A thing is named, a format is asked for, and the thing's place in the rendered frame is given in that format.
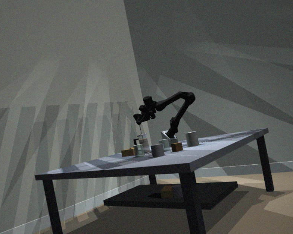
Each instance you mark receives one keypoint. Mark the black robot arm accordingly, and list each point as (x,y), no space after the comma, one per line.
(159,106)

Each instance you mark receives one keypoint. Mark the glass french press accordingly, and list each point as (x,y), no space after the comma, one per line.
(144,141)

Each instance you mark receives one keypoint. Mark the black lower shelf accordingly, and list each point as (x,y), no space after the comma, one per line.
(210,194)

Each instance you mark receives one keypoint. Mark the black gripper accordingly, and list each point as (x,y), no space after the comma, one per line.
(144,116)

